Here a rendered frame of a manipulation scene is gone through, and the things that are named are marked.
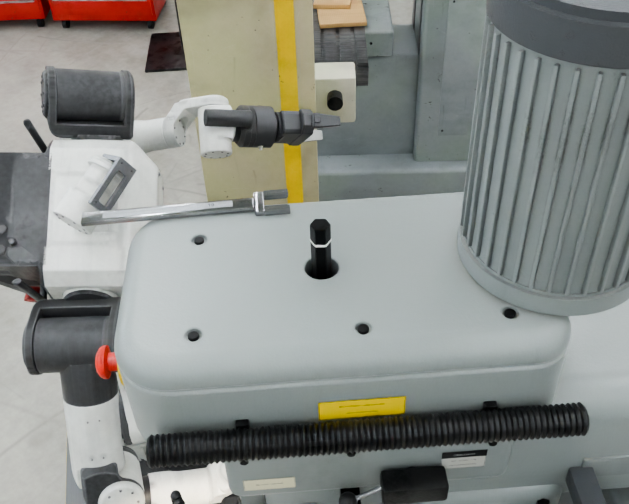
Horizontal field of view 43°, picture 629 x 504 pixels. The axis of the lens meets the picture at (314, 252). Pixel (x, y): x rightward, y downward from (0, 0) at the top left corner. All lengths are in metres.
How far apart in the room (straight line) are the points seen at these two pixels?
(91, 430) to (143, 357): 0.60
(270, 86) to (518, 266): 2.00
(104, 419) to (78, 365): 0.11
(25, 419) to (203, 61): 1.54
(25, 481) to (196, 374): 2.37
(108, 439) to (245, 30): 1.57
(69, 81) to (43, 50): 4.28
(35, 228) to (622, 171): 0.95
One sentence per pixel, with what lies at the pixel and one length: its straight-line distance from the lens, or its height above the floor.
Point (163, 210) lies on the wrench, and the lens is 0.94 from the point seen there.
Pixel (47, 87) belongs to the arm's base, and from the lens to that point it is 1.43.
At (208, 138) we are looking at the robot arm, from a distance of 1.63.
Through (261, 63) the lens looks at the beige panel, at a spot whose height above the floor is 1.20.
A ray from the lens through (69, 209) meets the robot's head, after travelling 1.25.
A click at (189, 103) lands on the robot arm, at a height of 1.62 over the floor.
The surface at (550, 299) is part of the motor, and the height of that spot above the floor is 1.91.
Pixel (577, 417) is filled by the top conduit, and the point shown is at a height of 1.80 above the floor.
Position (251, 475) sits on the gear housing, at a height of 1.68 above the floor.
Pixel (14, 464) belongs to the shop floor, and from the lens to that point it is 3.18.
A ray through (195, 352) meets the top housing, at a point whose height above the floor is 1.89.
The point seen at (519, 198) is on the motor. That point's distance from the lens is 0.75.
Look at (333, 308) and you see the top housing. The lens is 0.81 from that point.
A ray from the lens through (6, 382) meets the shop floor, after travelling 3.44.
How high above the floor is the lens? 2.48
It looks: 42 degrees down
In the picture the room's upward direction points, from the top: 2 degrees counter-clockwise
